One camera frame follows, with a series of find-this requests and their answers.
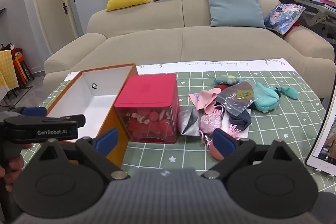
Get beige sofa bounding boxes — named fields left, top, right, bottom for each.
left=43, top=0, right=336, bottom=88

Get person's left hand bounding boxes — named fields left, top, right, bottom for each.
left=0, top=143, right=33, bottom=193

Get red stools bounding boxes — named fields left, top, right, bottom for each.
left=13, top=48, right=35, bottom=88

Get yellow checked cloth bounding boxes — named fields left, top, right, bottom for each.
left=0, top=49, right=19, bottom=89

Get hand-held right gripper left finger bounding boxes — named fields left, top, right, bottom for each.
left=38, top=127, right=130, bottom=180

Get grey tilting desk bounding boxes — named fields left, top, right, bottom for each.
left=276, top=0, right=336, bottom=45

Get light blue pillow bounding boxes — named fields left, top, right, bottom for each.
left=205, top=0, right=266, bottom=29

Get navy cloth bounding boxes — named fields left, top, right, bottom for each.
left=227, top=109, right=252, bottom=132

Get orange box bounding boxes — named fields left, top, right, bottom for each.
left=45, top=63, right=138, bottom=168

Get grey plush toy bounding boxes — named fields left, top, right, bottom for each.
left=213, top=75, right=243, bottom=85

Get pink lace pouch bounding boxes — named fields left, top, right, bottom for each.
left=199, top=112, right=223, bottom=135

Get pink cloth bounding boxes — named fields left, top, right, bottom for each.
left=189, top=90, right=223, bottom=114

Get green checked tablecloth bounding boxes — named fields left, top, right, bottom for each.
left=21, top=57, right=336, bottom=193

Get white tablet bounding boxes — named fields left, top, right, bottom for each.
left=304, top=86, right=336, bottom=174

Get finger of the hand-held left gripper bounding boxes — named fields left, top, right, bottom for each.
left=15, top=106, right=48, bottom=118
left=62, top=114, right=87, bottom=128

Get cream door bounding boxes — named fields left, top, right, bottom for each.
left=28, top=0, right=79, bottom=56

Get clear plastic bag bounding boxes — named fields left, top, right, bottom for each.
left=214, top=80, right=256, bottom=117

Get turquoise knitted hat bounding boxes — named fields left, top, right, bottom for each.
left=253, top=82, right=299, bottom=112

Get pink tassel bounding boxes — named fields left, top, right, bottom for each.
left=226, top=124, right=244, bottom=139

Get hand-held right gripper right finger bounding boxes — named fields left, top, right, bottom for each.
left=201, top=128, right=300, bottom=180

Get silver foil bag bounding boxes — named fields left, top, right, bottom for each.
left=177, top=106, right=201, bottom=136

